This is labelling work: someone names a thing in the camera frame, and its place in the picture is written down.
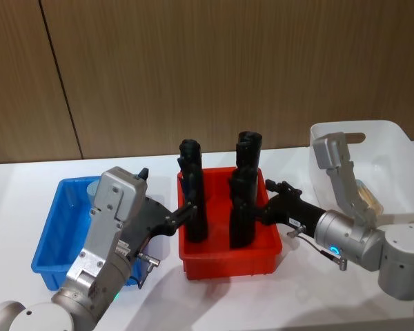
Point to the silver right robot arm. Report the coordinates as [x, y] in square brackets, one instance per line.
[365, 238]

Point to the white plastic basket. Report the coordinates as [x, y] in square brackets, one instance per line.
[383, 155]

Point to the black cylinder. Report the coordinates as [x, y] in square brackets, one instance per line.
[254, 145]
[196, 193]
[243, 220]

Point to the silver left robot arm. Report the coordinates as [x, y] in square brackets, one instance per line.
[100, 220]

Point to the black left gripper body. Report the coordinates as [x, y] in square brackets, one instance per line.
[152, 220]

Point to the red plastic bin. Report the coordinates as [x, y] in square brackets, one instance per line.
[224, 257]

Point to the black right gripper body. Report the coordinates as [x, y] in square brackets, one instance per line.
[293, 212]

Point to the blue plastic bin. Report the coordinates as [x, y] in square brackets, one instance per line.
[62, 227]

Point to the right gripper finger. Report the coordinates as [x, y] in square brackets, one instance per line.
[283, 189]
[257, 213]

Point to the yellow item in clear pack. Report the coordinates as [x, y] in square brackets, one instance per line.
[371, 200]

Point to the pale grey round item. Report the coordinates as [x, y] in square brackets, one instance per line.
[92, 193]

